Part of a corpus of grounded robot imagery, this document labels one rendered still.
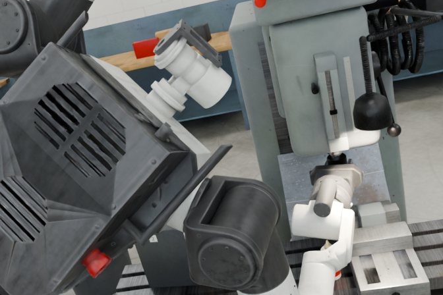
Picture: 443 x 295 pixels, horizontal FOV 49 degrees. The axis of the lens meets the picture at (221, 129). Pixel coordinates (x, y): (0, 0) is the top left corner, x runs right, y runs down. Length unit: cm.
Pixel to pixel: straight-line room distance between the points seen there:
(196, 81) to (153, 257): 73
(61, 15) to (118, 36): 482
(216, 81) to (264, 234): 24
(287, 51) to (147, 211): 49
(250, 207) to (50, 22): 41
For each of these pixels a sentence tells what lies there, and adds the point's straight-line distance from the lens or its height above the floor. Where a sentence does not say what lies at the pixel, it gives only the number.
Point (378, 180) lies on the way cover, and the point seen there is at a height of 100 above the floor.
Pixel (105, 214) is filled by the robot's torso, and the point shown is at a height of 155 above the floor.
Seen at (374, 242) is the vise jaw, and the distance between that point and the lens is 126.
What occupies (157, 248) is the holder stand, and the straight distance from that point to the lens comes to 136.
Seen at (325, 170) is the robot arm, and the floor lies 126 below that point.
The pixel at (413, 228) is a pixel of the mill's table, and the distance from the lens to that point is 148.
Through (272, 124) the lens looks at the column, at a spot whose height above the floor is 123.
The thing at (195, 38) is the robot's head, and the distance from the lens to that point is 74.
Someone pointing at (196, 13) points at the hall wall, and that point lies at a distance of 539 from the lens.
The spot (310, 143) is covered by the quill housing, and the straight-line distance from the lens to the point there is 110.
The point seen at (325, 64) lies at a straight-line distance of 100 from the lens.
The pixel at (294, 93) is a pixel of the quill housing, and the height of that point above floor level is 147.
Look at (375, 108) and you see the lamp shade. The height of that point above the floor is 145.
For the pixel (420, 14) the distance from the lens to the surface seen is 108.
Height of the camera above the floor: 181
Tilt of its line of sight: 21 degrees down
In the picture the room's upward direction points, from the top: 14 degrees counter-clockwise
